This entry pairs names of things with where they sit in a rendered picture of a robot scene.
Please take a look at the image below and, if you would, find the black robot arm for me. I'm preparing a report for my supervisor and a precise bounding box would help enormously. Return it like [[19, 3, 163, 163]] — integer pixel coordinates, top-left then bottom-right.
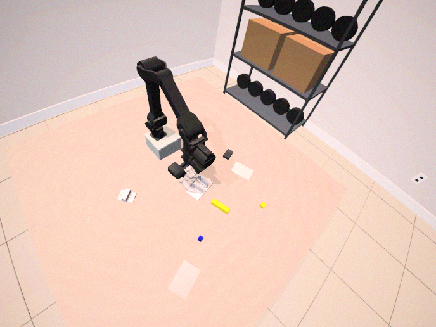
[[136, 56, 216, 174]]

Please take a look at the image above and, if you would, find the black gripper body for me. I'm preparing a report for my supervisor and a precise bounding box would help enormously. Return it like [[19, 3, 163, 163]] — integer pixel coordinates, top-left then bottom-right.
[[168, 148, 192, 179]]

